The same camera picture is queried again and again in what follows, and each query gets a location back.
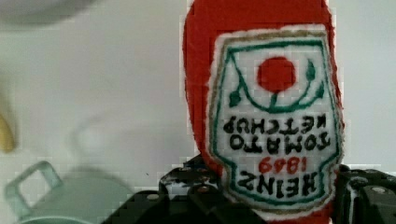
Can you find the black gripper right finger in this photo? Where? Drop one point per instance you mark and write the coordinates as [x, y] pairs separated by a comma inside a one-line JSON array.
[[364, 197]]

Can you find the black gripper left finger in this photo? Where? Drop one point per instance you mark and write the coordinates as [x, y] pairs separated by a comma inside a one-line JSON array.
[[186, 195]]

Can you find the yellow banana toy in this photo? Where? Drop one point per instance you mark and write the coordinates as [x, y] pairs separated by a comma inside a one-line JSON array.
[[7, 143]]

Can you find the green cup with handle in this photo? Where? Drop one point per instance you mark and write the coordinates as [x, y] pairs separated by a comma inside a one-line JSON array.
[[89, 199]]

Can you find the red plush ketchup bottle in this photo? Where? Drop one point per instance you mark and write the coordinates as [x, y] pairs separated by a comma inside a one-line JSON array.
[[264, 102]]

